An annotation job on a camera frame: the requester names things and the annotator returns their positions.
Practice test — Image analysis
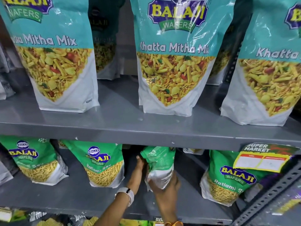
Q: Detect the person's left forearm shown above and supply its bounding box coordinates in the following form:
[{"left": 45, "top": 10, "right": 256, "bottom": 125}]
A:
[{"left": 94, "top": 197, "right": 131, "bottom": 226}]

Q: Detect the teal snack mix bag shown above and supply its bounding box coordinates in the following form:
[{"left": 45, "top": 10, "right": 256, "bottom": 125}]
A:
[
  {"left": 220, "top": 0, "right": 301, "bottom": 127},
  {"left": 206, "top": 0, "right": 253, "bottom": 86},
  {"left": 0, "top": 0, "right": 100, "bottom": 113},
  {"left": 88, "top": 0, "right": 125, "bottom": 80},
  {"left": 129, "top": 0, "right": 237, "bottom": 117}
]

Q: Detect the person's right hand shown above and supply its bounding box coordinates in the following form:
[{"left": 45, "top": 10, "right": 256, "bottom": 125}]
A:
[{"left": 148, "top": 170, "right": 182, "bottom": 223}]

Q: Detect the person's left hand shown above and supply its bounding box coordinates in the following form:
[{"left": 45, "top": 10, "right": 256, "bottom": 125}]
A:
[{"left": 127, "top": 155, "right": 145, "bottom": 193}]

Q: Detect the green Ratlami Sev packet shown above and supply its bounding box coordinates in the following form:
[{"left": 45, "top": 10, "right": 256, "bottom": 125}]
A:
[
  {"left": 140, "top": 146, "right": 176, "bottom": 192},
  {"left": 0, "top": 135, "right": 69, "bottom": 186},
  {"left": 200, "top": 149, "right": 271, "bottom": 207},
  {"left": 60, "top": 139, "right": 125, "bottom": 189}
]

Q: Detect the black chip packet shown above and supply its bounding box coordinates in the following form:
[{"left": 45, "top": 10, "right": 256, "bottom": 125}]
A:
[
  {"left": 28, "top": 211, "right": 64, "bottom": 226},
  {"left": 69, "top": 215, "right": 99, "bottom": 226}
]

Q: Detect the white wristwatch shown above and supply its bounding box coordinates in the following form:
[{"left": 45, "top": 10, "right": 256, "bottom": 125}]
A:
[{"left": 114, "top": 187, "right": 135, "bottom": 207}]

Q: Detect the green yellow chip packet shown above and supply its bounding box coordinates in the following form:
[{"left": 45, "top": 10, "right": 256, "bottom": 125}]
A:
[{"left": 119, "top": 218, "right": 155, "bottom": 226}]

